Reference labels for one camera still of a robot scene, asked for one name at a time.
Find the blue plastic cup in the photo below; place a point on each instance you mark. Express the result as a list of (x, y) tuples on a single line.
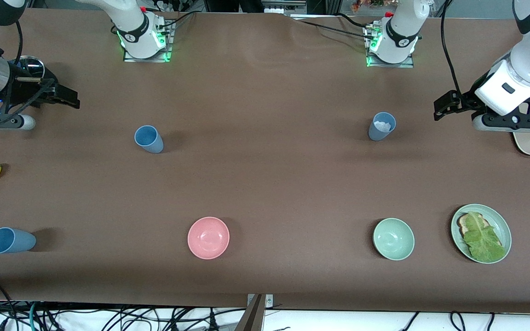
[(375, 134), (21, 241), (150, 140)]

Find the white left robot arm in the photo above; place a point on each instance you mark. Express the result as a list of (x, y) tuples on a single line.
[(403, 32)]

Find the crumpled white paper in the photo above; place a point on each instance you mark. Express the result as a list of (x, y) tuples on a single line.
[(383, 126)]

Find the glass lid blue knob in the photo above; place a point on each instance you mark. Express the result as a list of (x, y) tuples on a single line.
[(32, 64)]

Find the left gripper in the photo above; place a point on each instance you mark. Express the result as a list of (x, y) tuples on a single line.
[(468, 100)]

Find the pale green bowl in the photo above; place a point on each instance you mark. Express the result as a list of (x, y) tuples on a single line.
[(394, 239)]

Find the silver table bracket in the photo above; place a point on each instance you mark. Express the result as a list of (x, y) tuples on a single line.
[(269, 301)]

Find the toasted bread slice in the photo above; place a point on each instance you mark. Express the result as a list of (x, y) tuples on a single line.
[(463, 225)]

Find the dark metal post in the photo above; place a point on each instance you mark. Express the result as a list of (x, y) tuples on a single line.
[(252, 317)]

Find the orange decorative items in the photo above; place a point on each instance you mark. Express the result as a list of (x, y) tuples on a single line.
[(366, 3)]

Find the aluminium frame post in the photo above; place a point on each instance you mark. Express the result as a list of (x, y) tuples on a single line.
[(332, 5)]

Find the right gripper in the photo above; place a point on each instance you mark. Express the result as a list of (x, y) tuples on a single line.
[(22, 88)]

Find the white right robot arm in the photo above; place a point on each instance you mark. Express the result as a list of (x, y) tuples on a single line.
[(136, 32)]

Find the pink bowl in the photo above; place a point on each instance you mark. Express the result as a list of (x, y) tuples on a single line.
[(208, 238)]

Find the white power strip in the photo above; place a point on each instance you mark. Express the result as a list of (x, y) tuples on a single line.
[(283, 7)]

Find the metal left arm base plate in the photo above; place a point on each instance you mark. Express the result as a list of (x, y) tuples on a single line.
[(408, 62)]

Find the green lettuce leaf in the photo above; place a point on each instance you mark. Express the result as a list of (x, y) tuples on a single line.
[(481, 239)]

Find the pale green plate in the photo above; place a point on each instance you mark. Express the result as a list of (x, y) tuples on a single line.
[(500, 224)]

